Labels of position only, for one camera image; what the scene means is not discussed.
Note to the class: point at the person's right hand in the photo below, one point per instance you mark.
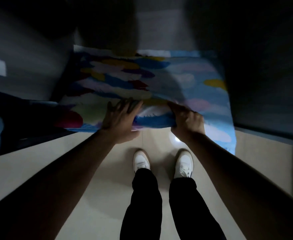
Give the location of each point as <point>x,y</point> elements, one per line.
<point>187,123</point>

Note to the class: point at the person's left hand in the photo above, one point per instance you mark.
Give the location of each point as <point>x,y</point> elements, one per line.
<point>116,123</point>

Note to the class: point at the person's left fingers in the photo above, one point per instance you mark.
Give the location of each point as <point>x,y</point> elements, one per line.
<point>125,107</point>

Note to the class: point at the person's right fingers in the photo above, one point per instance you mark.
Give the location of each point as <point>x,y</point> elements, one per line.
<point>180,111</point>

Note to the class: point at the colourful feather print bedsheet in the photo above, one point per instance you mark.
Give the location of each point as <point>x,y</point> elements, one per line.
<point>161,84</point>

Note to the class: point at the person's left forearm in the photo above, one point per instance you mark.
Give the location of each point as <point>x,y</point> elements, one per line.
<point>49,187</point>

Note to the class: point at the person's right forearm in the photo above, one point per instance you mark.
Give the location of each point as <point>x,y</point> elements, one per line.
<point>246,187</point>

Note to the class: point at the white right shoe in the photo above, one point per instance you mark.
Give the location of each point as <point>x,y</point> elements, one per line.
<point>184,164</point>

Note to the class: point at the white shoe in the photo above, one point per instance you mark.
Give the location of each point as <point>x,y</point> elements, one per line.
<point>184,164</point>
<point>141,161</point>

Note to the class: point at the white left shoe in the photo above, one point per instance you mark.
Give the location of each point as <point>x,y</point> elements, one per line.
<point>141,161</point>

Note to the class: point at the black right trouser leg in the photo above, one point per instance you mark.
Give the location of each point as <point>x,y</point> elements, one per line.
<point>191,209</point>

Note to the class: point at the black trouser leg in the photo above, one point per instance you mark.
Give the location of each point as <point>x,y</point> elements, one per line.
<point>141,207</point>
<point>191,209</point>

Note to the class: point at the black left trouser leg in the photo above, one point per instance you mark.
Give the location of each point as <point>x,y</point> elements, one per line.
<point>141,207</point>

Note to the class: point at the dark bed frame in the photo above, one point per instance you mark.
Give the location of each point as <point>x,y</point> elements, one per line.
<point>24,117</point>

